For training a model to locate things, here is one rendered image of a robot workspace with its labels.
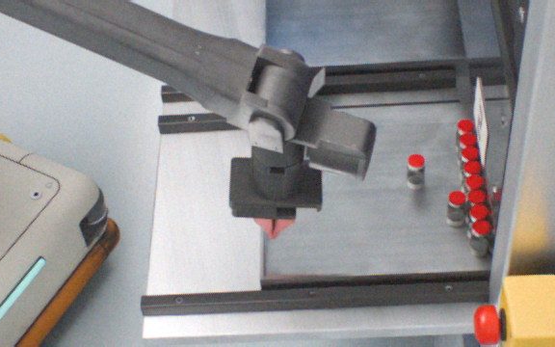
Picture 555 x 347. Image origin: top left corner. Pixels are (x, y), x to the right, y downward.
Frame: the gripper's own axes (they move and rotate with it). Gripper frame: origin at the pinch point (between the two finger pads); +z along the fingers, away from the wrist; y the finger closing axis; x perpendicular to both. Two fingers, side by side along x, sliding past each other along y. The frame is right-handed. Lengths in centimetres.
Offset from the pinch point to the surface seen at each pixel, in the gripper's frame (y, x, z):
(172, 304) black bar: -11.2, -7.7, 4.5
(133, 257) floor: -28, 64, 96
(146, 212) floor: -27, 76, 96
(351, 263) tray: 9.5, -1.6, 3.8
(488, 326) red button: 21.1, -18.7, -10.4
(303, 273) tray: 3.9, -2.8, 4.5
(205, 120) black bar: -9.0, 20.7, 4.0
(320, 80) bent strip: 5.8, 24.0, -1.0
